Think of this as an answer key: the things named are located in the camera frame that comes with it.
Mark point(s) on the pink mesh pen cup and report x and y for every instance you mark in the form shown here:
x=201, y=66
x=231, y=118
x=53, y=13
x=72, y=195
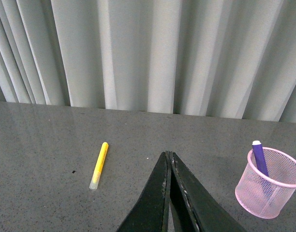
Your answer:
x=282, y=177

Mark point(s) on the purple highlighter pen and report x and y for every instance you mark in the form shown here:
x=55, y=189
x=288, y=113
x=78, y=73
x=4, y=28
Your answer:
x=262, y=167

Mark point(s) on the yellow highlighter pen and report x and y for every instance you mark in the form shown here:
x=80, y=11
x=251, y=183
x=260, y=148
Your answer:
x=98, y=167

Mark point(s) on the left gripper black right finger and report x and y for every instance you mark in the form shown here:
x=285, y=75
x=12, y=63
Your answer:
x=194, y=209

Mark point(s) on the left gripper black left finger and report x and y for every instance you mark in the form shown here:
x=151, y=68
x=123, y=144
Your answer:
x=151, y=211

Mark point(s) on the grey pleated curtain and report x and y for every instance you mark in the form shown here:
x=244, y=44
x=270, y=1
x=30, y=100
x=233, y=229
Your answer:
x=220, y=58

